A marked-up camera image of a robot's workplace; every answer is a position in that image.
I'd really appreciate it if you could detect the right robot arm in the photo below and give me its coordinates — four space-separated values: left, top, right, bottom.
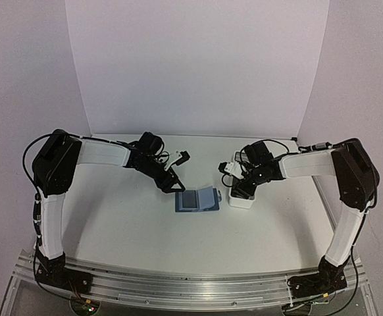
218 138 380 298

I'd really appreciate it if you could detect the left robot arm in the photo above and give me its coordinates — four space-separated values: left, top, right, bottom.
26 129 190 300

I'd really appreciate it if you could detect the black VIP credit card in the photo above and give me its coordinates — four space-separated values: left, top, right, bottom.
181 190 198 209

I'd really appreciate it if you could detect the white plastic tray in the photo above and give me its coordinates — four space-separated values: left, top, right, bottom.
226 151 256 209

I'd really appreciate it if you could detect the blue leather card holder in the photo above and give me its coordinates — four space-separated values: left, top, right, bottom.
175 186 222 213

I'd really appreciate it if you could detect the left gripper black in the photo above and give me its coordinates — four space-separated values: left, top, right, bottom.
136 156 185 193

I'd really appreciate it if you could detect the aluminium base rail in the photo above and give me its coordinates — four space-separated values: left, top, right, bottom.
12 253 367 305

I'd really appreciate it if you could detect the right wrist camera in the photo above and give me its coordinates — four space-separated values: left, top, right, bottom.
218 161 243 180

